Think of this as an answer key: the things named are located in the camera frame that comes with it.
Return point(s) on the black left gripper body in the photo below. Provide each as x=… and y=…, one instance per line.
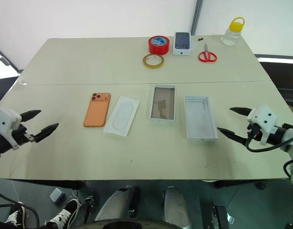
x=18, y=134

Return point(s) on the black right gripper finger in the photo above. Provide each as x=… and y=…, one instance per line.
x=242, y=111
x=233, y=136

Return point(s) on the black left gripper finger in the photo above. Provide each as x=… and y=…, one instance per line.
x=29, y=115
x=46, y=131

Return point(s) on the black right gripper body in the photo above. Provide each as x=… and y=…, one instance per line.
x=254, y=132

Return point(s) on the white phone box lid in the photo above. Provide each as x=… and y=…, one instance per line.
x=200, y=119

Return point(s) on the orange smartphone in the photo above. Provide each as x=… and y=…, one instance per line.
x=96, y=112

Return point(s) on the white cardboard insert card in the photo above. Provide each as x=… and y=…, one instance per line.
x=122, y=117

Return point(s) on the white phone box base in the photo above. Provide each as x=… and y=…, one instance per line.
x=162, y=103

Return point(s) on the small grey rectangular block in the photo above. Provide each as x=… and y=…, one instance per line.
x=57, y=195

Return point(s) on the boxed phone white package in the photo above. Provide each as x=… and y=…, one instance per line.
x=182, y=41

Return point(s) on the black caster wheel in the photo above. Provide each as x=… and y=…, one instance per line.
x=261, y=185

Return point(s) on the clear jar with yellow lid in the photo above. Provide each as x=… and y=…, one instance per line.
x=231, y=35

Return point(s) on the black and white sneaker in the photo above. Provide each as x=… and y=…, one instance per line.
x=16, y=214
x=63, y=214

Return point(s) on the small black object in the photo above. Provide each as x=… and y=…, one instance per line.
x=200, y=38

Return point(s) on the silver right robot leg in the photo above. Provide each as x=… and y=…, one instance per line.
x=175, y=207

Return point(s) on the silver robot leg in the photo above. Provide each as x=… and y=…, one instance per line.
x=175, y=207
x=115, y=205

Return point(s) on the silver left robot leg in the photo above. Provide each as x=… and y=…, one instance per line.
x=115, y=205

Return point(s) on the red tape roll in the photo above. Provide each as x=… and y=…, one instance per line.
x=158, y=48

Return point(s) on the grey pillar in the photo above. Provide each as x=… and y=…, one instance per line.
x=196, y=16

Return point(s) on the clear yellowish tape roll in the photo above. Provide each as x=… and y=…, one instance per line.
x=146, y=64

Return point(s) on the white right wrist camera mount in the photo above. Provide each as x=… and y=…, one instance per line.
x=263, y=117

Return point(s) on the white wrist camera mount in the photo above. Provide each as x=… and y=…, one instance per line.
x=4, y=119
x=263, y=117

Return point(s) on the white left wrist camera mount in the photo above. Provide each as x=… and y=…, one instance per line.
x=4, y=119

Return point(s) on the grey window frame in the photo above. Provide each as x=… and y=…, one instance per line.
x=4, y=60

